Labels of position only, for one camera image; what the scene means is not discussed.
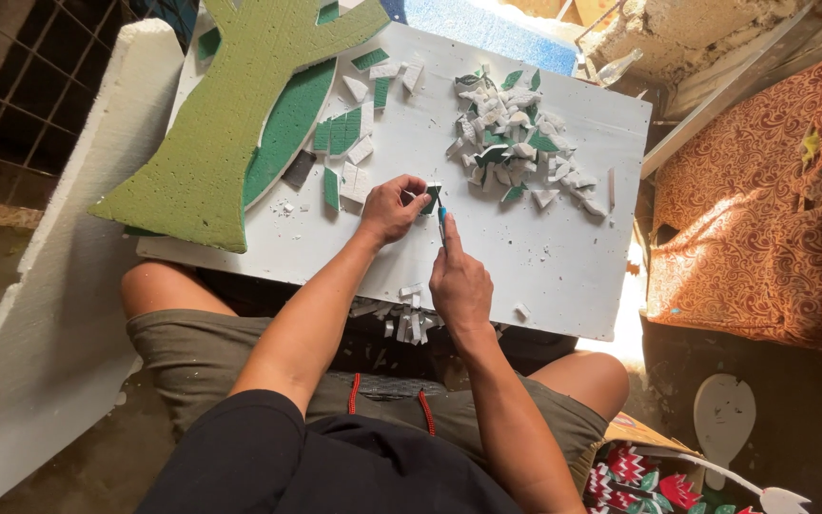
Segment person's left hand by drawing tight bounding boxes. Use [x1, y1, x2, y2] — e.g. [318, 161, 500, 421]
[357, 175, 431, 247]

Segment person's right hand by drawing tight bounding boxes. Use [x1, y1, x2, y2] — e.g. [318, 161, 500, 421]
[429, 213, 495, 337]

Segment small green foam piece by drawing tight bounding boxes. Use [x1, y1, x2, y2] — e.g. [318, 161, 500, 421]
[418, 182, 444, 217]

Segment blue craft knife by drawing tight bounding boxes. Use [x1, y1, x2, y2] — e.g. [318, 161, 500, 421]
[435, 187, 450, 249]

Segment heap of white foam strips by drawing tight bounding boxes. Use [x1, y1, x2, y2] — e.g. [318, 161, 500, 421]
[349, 282, 532, 348]

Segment white foam work board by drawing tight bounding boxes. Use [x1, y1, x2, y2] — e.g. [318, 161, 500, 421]
[136, 20, 654, 343]

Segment group of rectangular foam offcuts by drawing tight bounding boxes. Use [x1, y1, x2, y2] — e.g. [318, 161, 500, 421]
[311, 46, 427, 213]

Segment dark grey foam rectangle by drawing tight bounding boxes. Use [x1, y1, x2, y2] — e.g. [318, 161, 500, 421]
[282, 149, 318, 189]

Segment dark green curved foam cutout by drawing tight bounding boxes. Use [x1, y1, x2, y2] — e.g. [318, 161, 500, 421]
[243, 57, 339, 212]

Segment pile of cut foam leaves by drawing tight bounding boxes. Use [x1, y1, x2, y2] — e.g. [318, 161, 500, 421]
[444, 64, 612, 219]

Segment person's right leg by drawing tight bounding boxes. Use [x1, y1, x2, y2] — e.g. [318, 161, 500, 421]
[527, 349, 631, 424]

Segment person's leg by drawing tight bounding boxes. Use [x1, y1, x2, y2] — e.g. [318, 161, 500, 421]
[527, 349, 631, 424]
[120, 257, 239, 320]

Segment light green foam tree cutout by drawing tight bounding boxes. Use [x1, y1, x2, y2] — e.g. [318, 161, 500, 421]
[88, 0, 392, 255]

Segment blue foam sheet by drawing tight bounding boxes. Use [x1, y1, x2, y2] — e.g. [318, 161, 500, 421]
[381, 0, 581, 77]

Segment person's left leg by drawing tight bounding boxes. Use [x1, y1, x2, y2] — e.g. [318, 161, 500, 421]
[120, 257, 239, 320]

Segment person's olive shorts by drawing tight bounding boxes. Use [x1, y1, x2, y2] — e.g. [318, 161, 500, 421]
[126, 308, 609, 495]

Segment person's black shirt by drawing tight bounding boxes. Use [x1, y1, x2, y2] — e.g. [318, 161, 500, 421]
[135, 388, 528, 514]

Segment box of red foam flowers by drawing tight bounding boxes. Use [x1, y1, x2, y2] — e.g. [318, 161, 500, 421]
[581, 412, 765, 514]

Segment clear glass bottle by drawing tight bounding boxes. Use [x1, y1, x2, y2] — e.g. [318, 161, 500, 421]
[591, 48, 645, 89]

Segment white spoon-shaped foam cutout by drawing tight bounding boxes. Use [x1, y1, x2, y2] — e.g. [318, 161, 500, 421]
[692, 372, 758, 491]

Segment orange patterned cushion seat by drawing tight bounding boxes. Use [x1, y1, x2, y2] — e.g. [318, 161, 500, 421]
[645, 31, 822, 355]

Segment large white styrofoam slab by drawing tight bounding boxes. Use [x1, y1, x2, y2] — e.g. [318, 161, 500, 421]
[0, 18, 188, 514]

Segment white foam tulip on stem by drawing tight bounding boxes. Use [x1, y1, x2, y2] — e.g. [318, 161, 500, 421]
[632, 446, 813, 514]

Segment metal wire grid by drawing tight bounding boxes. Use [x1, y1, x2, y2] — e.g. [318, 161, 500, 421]
[0, 0, 201, 202]

